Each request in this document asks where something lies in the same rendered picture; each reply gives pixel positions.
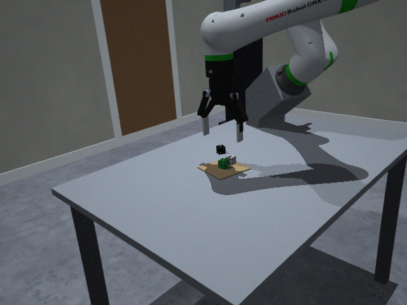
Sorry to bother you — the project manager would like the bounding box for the green die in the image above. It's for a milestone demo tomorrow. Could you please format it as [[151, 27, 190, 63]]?
[[218, 158, 229, 169]]

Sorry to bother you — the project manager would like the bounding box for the tan flat mat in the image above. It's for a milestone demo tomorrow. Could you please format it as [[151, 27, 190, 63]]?
[[198, 160, 251, 180]]

